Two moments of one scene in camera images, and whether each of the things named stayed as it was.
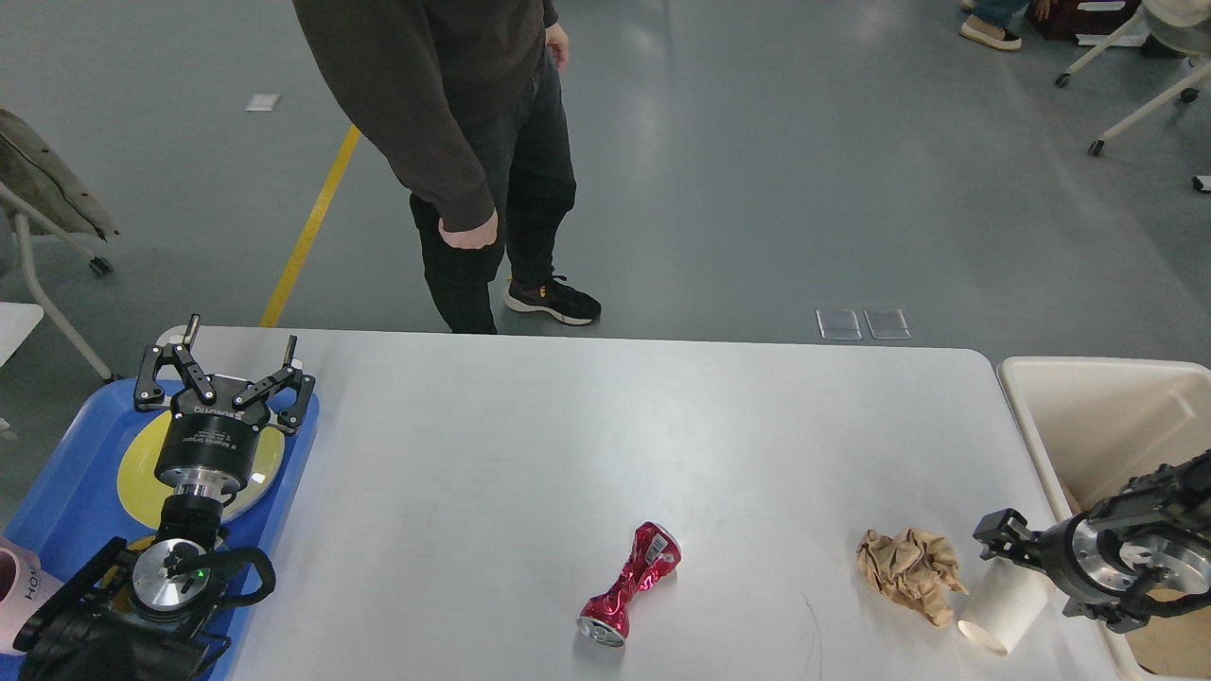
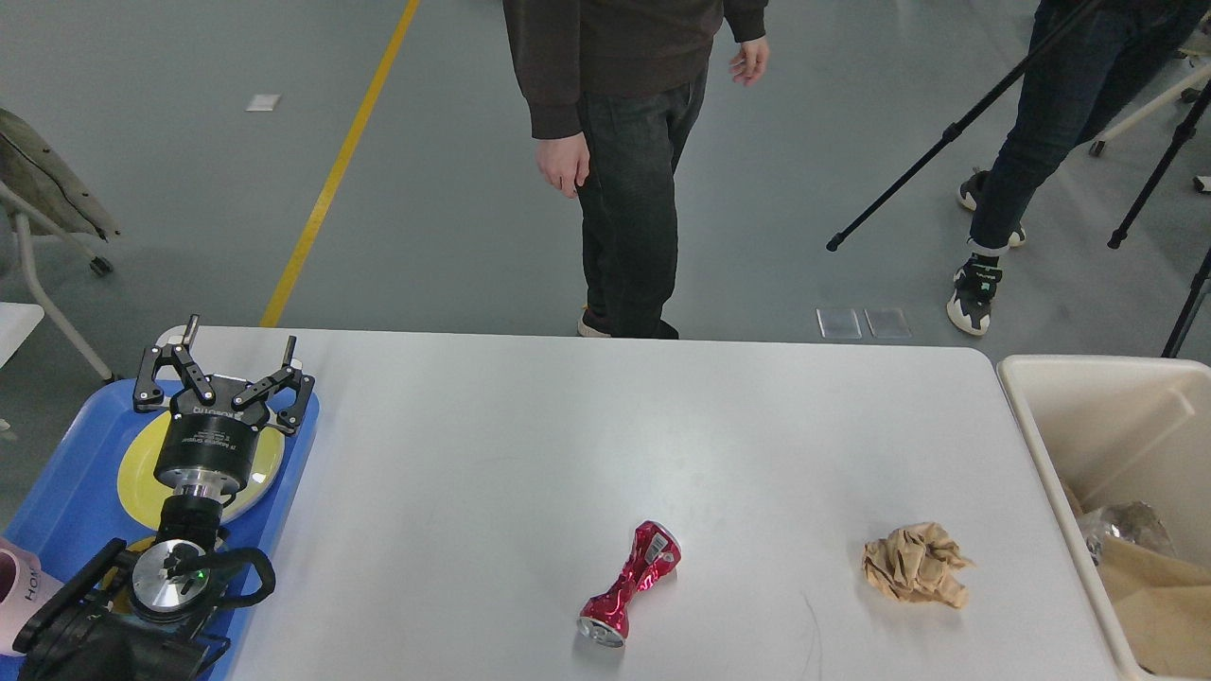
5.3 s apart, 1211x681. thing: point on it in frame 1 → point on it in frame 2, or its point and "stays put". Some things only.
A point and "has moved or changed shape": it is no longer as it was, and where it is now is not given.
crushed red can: x=605 y=617 stays put
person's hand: x=477 y=237 → x=565 y=162
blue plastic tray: x=70 y=511 stays put
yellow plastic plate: x=146 y=496 stays put
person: x=465 y=102 → x=613 y=89
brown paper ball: x=917 y=568 has moved or changed shape
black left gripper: x=209 y=447 stays put
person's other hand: x=558 y=43 → x=748 y=65
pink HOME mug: x=25 y=587 stays put
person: x=990 y=22 → x=1061 y=99
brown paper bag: x=1176 y=645 stays put
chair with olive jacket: x=41 y=184 stays put
